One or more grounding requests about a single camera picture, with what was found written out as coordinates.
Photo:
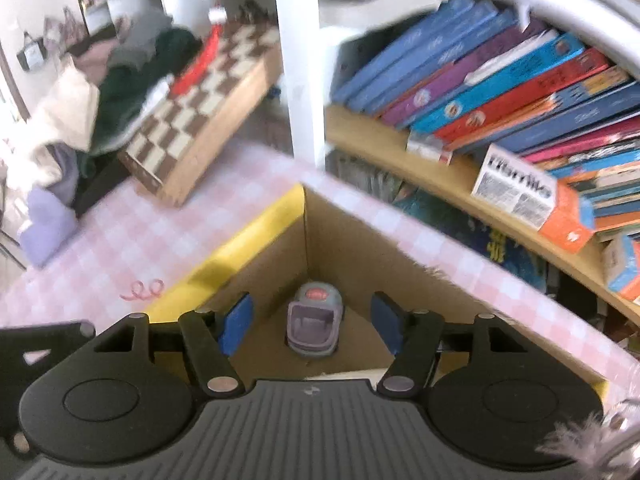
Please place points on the small red white box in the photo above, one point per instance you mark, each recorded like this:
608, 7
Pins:
427, 147

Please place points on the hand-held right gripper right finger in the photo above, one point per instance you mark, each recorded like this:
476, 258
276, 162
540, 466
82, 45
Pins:
386, 322

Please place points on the dark green garment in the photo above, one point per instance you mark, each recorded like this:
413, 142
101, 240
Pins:
125, 95

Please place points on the row of colourful books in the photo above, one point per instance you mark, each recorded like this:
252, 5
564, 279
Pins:
500, 90

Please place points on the wooden chessboard box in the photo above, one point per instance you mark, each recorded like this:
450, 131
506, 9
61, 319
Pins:
200, 110

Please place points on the grey garment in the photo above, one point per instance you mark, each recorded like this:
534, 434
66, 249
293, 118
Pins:
142, 35

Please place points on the purple fleece garment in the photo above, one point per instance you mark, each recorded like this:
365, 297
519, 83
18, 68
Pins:
45, 225

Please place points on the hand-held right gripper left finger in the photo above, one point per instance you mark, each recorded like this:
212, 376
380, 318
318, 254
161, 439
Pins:
236, 325

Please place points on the pink checkered desktop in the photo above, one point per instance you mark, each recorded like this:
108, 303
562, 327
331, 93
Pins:
125, 230

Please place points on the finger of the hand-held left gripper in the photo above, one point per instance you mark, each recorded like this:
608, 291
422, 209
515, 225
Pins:
60, 342

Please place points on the orange white carton small print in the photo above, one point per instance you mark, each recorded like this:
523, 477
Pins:
625, 270

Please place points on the white desk lamp bar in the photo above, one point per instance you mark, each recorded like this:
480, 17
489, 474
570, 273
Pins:
565, 5

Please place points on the orange white carton black lettering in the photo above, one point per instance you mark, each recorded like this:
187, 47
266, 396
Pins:
515, 190

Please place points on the yellow cardboard box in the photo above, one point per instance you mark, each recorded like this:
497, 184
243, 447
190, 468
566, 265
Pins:
350, 255

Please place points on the white desk shelf unit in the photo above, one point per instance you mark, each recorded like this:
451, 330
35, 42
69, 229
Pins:
300, 60

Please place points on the red tassel ornament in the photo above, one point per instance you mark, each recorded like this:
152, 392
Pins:
195, 70

